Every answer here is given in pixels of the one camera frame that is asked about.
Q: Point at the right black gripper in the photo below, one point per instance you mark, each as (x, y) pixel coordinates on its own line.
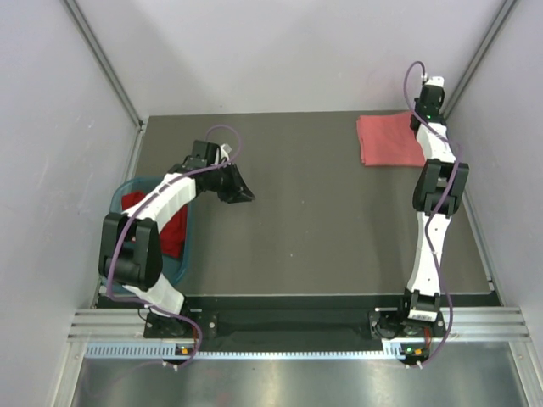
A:
(416, 107)

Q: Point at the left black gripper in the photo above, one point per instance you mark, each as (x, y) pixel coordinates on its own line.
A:
(237, 192)

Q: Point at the pink t shirt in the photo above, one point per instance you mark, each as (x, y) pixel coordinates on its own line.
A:
(388, 140)

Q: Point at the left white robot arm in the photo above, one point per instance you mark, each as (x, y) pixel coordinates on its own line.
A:
(162, 296)

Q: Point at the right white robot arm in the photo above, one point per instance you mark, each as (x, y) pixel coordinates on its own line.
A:
(436, 198)

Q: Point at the dark red t shirt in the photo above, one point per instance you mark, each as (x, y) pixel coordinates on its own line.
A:
(173, 235)

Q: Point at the teal plastic basket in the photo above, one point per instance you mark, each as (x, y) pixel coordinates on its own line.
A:
(186, 254)

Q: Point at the right aluminium frame post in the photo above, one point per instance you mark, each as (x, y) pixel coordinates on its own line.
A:
(497, 23)

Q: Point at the aluminium frame post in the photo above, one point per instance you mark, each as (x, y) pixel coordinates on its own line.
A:
(80, 20)
(497, 23)

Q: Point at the left aluminium frame post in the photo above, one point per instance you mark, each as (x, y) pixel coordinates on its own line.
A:
(80, 20)

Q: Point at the slotted cable duct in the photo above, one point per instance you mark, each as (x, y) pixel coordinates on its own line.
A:
(175, 351)

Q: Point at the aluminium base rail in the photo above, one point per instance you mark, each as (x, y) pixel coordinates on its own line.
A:
(468, 324)

